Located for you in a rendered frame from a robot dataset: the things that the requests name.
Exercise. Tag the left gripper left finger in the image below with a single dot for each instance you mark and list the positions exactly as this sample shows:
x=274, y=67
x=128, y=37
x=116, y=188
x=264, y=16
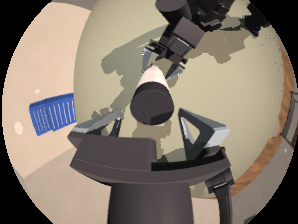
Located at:
x=95, y=125

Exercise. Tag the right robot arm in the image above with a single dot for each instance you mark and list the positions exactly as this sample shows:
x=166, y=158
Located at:
x=188, y=32

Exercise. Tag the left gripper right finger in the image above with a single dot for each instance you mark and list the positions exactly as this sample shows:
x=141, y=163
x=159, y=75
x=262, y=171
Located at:
x=211, y=134

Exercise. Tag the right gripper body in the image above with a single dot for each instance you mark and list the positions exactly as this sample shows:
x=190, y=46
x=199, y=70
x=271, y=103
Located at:
x=167, y=53

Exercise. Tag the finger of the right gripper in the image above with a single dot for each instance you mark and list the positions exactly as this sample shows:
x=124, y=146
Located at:
x=146, y=57
x=177, y=71

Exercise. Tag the black bottle cap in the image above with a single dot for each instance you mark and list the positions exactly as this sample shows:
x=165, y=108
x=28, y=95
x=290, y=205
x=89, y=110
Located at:
x=152, y=103

